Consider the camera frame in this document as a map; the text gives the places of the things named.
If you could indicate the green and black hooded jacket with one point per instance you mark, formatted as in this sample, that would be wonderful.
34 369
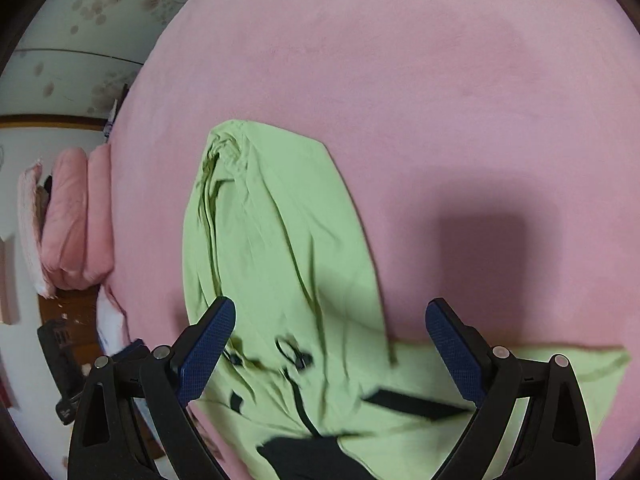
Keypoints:
280 240

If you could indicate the pink lace pillow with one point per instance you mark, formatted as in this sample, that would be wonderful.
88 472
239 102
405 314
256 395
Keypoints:
30 230

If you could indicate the floral wardrobe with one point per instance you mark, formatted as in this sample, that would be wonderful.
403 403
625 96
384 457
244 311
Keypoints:
75 20

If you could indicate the folded pink quilt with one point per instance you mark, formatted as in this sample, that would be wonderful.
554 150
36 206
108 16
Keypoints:
75 220

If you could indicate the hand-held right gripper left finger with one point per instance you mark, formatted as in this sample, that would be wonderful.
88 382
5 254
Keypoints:
210 345

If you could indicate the white printed pillow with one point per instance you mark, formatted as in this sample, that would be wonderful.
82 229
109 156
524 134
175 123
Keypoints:
110 320

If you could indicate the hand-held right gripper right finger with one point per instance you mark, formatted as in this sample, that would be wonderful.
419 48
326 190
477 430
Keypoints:
452 350

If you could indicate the pink bed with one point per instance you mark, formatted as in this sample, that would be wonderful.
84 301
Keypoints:
400 85

